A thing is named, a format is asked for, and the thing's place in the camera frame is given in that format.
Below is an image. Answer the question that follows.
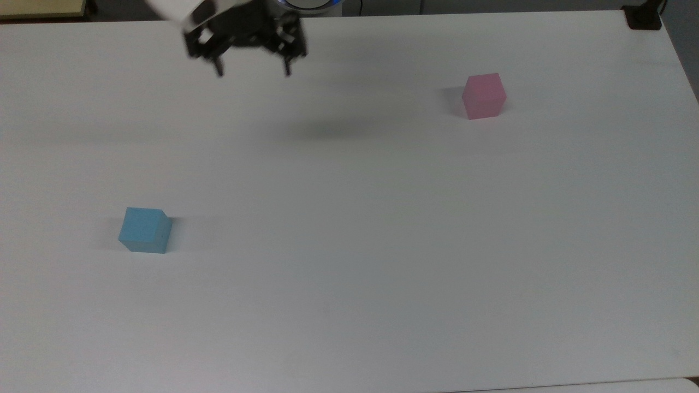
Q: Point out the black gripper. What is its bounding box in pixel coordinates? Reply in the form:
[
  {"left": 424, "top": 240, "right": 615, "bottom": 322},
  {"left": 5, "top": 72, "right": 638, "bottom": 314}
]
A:
[{"left": 183, "top": 0, "right": 308, "bottom": 78}]

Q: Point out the beige wooden furniture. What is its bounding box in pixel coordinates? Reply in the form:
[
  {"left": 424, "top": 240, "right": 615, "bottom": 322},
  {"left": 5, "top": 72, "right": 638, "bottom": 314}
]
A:
[{"left": 0, "top": 0, "right": 89, "bottom": 20}]

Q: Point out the blue foam cube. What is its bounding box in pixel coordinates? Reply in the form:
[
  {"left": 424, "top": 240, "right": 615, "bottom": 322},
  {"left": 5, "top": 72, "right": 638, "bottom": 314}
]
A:
[{"left": 118, "top": 206, "right": 174, "bottom": 255}]

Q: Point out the pink foam cube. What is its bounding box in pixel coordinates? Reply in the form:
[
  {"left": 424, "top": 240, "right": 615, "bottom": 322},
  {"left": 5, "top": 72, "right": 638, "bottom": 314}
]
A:
[{"left": 461, "top": 73, "right": 508, "bottom": 121}]

